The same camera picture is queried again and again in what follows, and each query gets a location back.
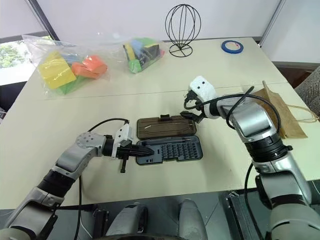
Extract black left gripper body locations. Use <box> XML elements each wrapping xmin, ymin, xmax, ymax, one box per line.
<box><xmin>116</xmin><ymin>140</ymin><xmax>135</xmax><ymax>174</ymax></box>

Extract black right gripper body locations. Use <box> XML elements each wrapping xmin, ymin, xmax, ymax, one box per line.
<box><xmin>184</xmin><ymin>90</ymin><xmax>208</xmax><ymax>119</ymax></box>

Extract black screwdriver bit case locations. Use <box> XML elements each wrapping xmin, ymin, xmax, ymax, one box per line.
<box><xmin>135</xmin><ymin>114</ymin><xmax>204</xmax><ymax>166</ymax></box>

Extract black precision screwdriver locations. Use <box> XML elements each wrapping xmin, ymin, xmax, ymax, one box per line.
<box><xmin>138</xmin><ymin>137</ymin><xmax>195</xmax><ymax>144</ymax></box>

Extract blue tape roll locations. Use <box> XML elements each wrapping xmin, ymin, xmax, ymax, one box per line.
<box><xmin>220</xmin><ymin>39</ymin><xmax>245</xmax><ymax>55</ymax></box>

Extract black foam block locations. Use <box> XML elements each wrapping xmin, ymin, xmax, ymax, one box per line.
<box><xmin>141</xmin><ymin>44</ymin><xmax>161</xmax><ymax>64</ymax></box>

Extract grey rounded shape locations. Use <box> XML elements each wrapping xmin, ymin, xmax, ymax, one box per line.
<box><xmin>177</xmin><ymin>198</ymin><xmax>209</xmax><ymax>240</ymax></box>
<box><xmin>105</xmin><ymin>201</ymin><xmax>149</xmax><ymax>240</ymax></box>

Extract small green foam block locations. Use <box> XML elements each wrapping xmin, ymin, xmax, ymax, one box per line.
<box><xmin>128</xmin><ymin>59</ymin><xmax>143</xmax><ymax>74</ymax></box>

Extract blue foam block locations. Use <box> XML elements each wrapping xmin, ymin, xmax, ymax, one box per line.
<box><xmin>130</xmin><ymin>38</ymin><xmax>145</xmax><ymax>55</ymax></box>

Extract small yellow foam block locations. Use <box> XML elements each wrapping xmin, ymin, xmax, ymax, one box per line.
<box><xmin>123</xmin><ymin>43</ymin><xmax>136</xmax><ymax>61</ymax></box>

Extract large green foam block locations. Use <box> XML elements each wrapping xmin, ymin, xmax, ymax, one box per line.
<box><xmin>55</xmin><ymin>74</ymin><xmax>94</xmax><ymax>96</ymax></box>

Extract brown paper bag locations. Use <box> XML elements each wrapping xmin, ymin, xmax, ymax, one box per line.
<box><xmin>251</xmin><ymin>80</ymin><xmax>317</xmax><ymax>140</ymax></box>

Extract orange foam block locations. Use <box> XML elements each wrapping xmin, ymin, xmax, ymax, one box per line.
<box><xmin>71</xmin><ymin>55</ymin><xmax>109</xmax><ymax>81</ymax></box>

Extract small clear plastic bag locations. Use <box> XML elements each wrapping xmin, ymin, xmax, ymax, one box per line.
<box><xmin>113</xmin><ymin>31</ymin><xmax>166</xmax><ymax>75</ymax></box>

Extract large yellow foam block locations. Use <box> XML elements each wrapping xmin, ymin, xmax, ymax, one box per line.
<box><xmin>38</xmin><ymin>50</ymin><xmax>77</xmax><ymax>90</ymax></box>

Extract patterned grey cushion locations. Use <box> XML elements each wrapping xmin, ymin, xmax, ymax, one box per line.
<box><xmin>294</xmin><ymin>70</ymin><xmax>320</xmax><ymax>111</ymax></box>

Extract large clear plastic bag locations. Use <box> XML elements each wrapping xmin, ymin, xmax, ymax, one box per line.
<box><xmin>21</xmin><ymin>33</ymin><xmax>111</xmax><ymax>97</ymax></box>

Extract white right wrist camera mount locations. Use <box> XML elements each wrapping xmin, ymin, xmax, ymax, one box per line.
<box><xmin>187</xmin><ymin>75</ymin><xmax>221</xmax><ymax>120</ymax></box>

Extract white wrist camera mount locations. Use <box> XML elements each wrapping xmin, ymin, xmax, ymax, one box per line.
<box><xmin>187</xmin><ymin>75</ymin><xmax>221</xmax><ymax>120</ymax></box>
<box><xmin>111</xmin><ymin>123</ymin><xmax>134</xmax><ymax>160</ymax></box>

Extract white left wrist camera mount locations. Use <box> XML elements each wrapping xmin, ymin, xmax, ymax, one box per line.
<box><xmin>111</xmin><ymin>123</ymin><xmax>134</xmax><ymax>160</ymax></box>

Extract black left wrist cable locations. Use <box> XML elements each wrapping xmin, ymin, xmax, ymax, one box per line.
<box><xmin>86</xmin><ymin>118</ymin><xmax>130</xmax><ymax>133</ymax></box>

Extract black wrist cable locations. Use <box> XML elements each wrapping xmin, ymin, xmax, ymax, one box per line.
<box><xmin>183</xmin><ymin>85</ymin><xmax>282</xmax><ymax>133</ymax></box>
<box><xmin>86</xmin><ymin>118</ymin><xmax>130</xmax><ymax>133</ymax></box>

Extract black wire head stand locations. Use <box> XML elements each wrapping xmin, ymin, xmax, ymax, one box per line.
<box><xmin>164</xmin><ymin>3</ymin><xmax>202</xmax><ymax>58</ymax></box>

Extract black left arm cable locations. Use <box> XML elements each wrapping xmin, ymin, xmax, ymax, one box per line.
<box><xmin>53</xmin><ymin>174</ymin><xmax>85</xmax><ymax>240</ymax></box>

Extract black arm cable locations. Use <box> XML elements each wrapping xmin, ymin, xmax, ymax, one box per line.
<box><xmin>244</xmin><ymin>160</ymin><xmax>266</xmax><ymax>240</ymax></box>
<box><xmin>53</xmin><ymin>174</ymin><xmax>85</xmax><ymax>240</ymax></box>

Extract black bracket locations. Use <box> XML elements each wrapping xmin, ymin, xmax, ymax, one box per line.
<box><xmin>92</xmin><ymin>209</ymin><xmax>111</xmax><ymax>236</ymax></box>

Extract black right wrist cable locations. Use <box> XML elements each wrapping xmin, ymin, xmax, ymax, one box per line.
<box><xmin>183</xmin><ymin>85</ymin><xmax>282</xmax><ymax>133</ymax></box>

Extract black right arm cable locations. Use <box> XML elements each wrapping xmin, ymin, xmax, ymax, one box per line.
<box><xmin>244</xmin><ymin>160</ymin><xmax>266</xmax><ymax>240</ymax></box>

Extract black metal frame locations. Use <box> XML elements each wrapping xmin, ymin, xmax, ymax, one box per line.
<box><xmin>224</xmin><ymin>190</ymin><xmax>270</xmax><ymax>240</ymax></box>

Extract dark window frame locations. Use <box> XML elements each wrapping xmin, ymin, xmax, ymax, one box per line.
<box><xmin>0</xmin><ymin>0</ymin><xmax>61</xmax><ymax>87</ymax></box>

